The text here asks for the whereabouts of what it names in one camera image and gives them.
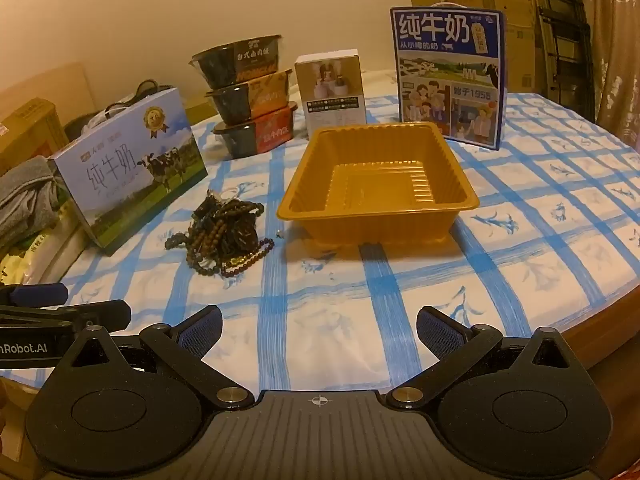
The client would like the beige cardboard box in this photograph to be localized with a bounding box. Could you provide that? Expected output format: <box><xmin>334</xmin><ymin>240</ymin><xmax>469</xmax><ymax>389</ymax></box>
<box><xmin>184</xmin><ymin>96</ymin><xmax>216</xmax><ymax>122</ymax></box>

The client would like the pale milk box with cow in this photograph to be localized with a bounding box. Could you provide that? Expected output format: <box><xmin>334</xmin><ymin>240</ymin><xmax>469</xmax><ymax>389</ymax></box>
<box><xmin>48</xmin><ymin>87</ymin><xmax>209</xmax><ymax>257</ymax></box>

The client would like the yellow plastic tray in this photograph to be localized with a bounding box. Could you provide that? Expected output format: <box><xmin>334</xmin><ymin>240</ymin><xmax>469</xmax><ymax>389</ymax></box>
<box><xmin>276</xmin><ymin>121</ymin><xmax>480</xmax><ymax>251</ymax></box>

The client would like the dark blue milk box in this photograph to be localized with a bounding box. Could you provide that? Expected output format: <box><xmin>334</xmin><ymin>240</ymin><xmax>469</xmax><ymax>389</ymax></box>
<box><xmin>390</xmin><ymin>6</ymin><xmax>508</xmax><ymax>150</ymax></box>

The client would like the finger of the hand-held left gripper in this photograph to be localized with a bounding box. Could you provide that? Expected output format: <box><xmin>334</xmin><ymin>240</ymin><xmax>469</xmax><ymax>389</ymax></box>
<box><xmin>0</xmin><ymin>300</ymin><xmax>132</xmax><ymax>333</ymax></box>
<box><xmin>0</xmin><ymin>282</ymin><xmax>69</xmax><ymax>307</ymax></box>

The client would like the red instant food bowl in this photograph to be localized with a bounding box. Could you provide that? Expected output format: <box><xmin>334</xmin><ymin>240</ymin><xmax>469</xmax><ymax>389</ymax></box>
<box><xmin>212</xmin><ymin>101</ymin><xmax>299</xmax><ymax>157</ymax></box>

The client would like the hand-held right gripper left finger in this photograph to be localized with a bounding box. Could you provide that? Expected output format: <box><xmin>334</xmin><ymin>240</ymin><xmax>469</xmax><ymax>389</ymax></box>
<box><xmin>62</xmin><ymin>306</ymin><xmax>250</xmax><ymax>408</ymax></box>

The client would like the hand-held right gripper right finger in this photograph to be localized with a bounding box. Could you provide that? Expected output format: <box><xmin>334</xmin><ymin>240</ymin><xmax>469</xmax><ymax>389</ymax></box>
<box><xmin>389</xmin><ymin>306</ymin><xmax>576</xmax><ymax>408</ymax></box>

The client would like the white product box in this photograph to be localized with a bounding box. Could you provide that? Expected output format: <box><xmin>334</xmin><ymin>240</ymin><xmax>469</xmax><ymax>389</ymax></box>
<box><xmin>294</xmin><ymin>49</ymin><xmax>368</xmax><ymax>140</ymax></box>

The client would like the grey cloth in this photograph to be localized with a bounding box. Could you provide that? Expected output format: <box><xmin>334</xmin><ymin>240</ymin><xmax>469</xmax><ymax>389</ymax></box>
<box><xmin>0</xmin><ymin>156</ymin><xmax>63</xmax><ymax>251</ymax></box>

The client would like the black cable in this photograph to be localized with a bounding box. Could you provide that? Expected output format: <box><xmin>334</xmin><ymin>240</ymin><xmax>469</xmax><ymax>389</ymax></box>
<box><xmin>102</xmin><ymin>79</ymin><xmax>168</xmax><ymax>113</ymax></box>

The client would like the pink curtain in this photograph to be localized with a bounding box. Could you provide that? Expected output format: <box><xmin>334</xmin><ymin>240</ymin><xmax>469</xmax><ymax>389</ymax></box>
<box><xmin>582</xmin><ymin>0</ymin><xmax>640</xmax><ymax>148</ymax></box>

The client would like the black instant food bowl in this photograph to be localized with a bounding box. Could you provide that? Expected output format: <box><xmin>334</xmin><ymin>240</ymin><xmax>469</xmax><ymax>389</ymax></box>
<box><xmin>188</xmin><ymin>35</ymin><xmax>282</xmax><ymax>88</ymax></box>

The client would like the yellow green bag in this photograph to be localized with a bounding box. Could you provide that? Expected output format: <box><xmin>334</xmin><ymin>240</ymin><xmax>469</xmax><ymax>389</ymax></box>
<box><xmin>0</xmin><ymin>205</ymin><xmax>93</xmax><ymax>287</ymax></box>

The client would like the labelled cardboard box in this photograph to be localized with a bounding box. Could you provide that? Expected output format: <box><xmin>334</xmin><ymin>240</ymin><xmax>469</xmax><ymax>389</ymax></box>
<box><xmin>0</xmin><ymin>98</ymin><xmax>68</xmax><ymax>176</ymax></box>

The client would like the pile of bead bracelets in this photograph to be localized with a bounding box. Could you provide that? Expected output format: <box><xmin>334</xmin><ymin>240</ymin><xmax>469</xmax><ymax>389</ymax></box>
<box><xmin>165</xmin><ymin>189</ymin><xmax>276</xmax><ymax>277</ymax></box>

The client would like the blue checked tablecloth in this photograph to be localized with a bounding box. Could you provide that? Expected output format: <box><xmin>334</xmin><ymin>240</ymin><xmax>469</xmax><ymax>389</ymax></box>
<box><xmin>0</xmin><ymin>70</ymin><xmax>640</xmax><ymax>396</ymax></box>

